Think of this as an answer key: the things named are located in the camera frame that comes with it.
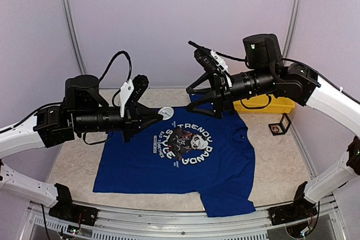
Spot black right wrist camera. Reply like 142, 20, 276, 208
242, 34, 284, 70

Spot left aluminium frame post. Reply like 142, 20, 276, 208
60, 0, 87, 75

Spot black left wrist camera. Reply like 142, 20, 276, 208
64, 75, 109, 112

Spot black brooch box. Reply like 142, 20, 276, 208
268, 113, 292, 136

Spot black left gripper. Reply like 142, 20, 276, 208
74, 103, 163, 143

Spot front aluminium rail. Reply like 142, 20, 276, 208
19, 195, 347, 239

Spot right aluminium frame post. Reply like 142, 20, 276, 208
283, 0, 302, 58

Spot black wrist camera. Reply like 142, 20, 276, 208
64, 75, 109, 112
242, 34, 284, 70

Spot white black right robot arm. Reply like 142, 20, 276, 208
240, 106, 353, 207

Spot brooch in box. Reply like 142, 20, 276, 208
271, 125, 282, 134

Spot blue printed t-shirt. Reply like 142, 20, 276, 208
93, 106, 255, 218

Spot yellow plastic tray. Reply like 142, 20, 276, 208
232, 93, 296, 114

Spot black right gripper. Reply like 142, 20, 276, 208
186, 65, 277, 119

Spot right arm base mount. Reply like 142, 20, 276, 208
268, 203, 318, 225

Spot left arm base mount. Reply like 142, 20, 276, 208
49, 204, 98, 227

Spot aluminium frame post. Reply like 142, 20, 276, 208
283, 0, 302, 58
60, 0, 87, 75

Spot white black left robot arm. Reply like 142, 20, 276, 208
1, 102, 163, 220

